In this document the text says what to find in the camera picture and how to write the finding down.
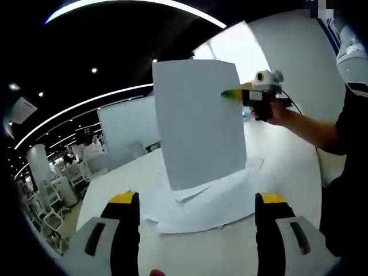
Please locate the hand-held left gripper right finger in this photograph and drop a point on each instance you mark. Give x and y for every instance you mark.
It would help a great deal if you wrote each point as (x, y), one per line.
(273, 230)

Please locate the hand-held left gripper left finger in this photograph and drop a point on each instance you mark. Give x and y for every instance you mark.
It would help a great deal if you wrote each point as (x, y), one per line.
(115, 230)

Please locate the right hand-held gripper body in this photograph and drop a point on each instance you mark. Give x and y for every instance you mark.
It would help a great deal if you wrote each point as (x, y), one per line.
(267, 83)

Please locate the single white paper sheet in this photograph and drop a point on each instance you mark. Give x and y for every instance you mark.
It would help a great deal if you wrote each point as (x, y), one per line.
(198, 123)

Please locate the person's right hand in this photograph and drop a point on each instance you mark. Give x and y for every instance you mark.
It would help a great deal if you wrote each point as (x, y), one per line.
(280, 115)

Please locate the person's left hand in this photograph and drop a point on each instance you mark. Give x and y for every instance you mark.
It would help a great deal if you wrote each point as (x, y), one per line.
(158, 273)

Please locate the white mesh office chair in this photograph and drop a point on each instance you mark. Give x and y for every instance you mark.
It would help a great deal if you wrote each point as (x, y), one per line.
(56, 230)

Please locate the frosted desk divider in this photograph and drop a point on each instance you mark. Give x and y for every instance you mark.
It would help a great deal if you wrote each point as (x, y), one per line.
(123, 156)

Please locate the white table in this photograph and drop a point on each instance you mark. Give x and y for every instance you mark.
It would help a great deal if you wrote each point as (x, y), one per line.
(201, 253)

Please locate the white chest-worn device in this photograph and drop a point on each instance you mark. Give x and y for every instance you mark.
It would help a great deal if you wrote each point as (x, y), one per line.
(353, 51)

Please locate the white pillar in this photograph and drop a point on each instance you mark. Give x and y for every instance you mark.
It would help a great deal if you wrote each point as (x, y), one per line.
(40, 169)

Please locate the large whiteboard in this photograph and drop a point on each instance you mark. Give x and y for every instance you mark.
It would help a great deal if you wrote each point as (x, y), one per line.
(126, 120)

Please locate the ceiling air conditioner vent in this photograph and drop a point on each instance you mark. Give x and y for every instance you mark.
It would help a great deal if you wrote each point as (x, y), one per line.
(24, 110)

